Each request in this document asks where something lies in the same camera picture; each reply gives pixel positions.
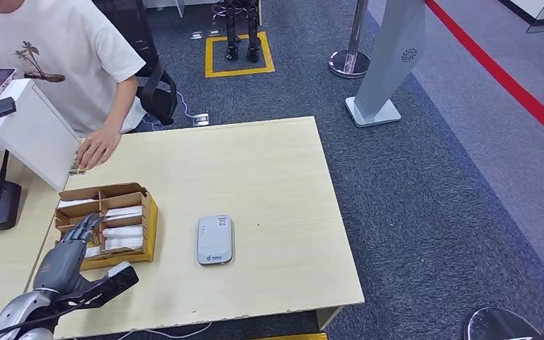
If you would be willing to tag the person's left hand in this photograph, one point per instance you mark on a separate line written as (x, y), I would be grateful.
(98, 148)

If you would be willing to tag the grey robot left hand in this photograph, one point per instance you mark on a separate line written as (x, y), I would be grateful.
(63, 263)

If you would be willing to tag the person's left forearm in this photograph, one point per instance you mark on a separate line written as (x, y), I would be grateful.
(119, 103)

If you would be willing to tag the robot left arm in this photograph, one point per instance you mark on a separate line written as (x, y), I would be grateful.
(14, 309)

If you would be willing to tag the cardboard card organizer box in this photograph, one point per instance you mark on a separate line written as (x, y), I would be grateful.
(150, 230)

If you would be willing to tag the person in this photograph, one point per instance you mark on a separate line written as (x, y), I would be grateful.
(65, 47)

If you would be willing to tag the grey white card reader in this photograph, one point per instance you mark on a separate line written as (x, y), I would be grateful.
(214, 239)

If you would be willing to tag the white counter box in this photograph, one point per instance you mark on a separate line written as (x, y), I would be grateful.
(32, 136)

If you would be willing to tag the black office chair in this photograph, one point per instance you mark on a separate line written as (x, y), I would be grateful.
(159, 101)

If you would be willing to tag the silver floor socket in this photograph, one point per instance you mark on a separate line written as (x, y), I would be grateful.
(200, 120)

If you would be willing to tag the white desk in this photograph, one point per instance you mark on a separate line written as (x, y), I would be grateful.
(178, 5)

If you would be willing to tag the black humanoid robot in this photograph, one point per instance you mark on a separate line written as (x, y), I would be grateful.
(230, 28)

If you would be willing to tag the yellow floor tape outline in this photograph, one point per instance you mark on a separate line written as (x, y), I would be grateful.
(300, 337)

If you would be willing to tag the white table leg panel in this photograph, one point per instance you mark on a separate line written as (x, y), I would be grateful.
(328, 318)

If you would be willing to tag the grey kiosk stand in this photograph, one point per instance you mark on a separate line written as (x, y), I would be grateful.
(389, 61)

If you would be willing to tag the chrome round base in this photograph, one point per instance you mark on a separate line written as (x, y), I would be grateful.
(497, 324)

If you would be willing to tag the chrome stanchion post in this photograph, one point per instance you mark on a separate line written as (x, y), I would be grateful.
(349, 63)

